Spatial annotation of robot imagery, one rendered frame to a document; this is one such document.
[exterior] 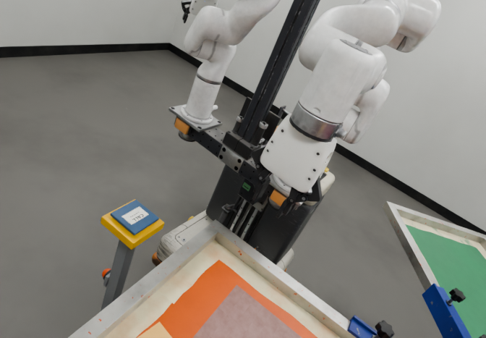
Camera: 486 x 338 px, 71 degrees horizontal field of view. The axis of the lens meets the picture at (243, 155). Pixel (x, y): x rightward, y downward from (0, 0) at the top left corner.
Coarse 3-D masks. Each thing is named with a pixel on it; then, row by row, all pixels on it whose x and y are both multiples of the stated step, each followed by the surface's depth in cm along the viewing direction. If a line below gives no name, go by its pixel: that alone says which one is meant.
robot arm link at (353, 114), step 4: (352, 108) 98; (352, 112) 96; (356, 112) 96; (348, 116) 95; (352, 116) 95; (356, 116) 95; (344, 120) 95; (348, 120) 95; (352, 120) 95; (344, 124) 95; (348, 124) 95; (352, 124) 95; (344, 128) 96; (348, 128) 95; (348, 132) 96
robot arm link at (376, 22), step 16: (368, 0) 64; (384, 0) 61; (320, 16) 57; (336, 16) 58; (352, 16) 60; (368, 16) 60; (384, 16) 60; (400, 16) 62; (320, 32) 53; (336, 32) 53; (352, 32) 63; (368, 32) 62; (384, 32) 62; (304, 48) 54; (320, 48) 53; (304, 64) 56
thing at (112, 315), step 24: (192, 240) 97; (216, 240) 105; (240, 240) 104; (168, 264) 87; (264, 264) 100; (144, 288) 79; (288, 288) 97; (120, 312) 73; (312, 312) 95; (336, 312) 95; (72, 336) 66; (96, 336) 67
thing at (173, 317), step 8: (168, 312) 81; (176, 312) 81; (160, 320) 78; (168, 320) 79; (176, 320) 80; (184, 320) 80; (168, 328) 78; (176, 328) 78; (184, 328) 79; (192, 328) 80; (200, 328) 80; (176, 336) 77; (184, 336) 77; (192, 336) 78; (200, 336) 79; (208, 336) 79
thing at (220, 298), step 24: (216, 264) 98; (192, 288) 88; (216, 288) 91; (240, 288) 94; (192, 312) 83; (216, 312) 85; (240, 312) 88; (264, 312) 90; (216, 336) 80; (240, 336) 82; (264, 336) 85; (288, 336) 87; (312, 336) 90
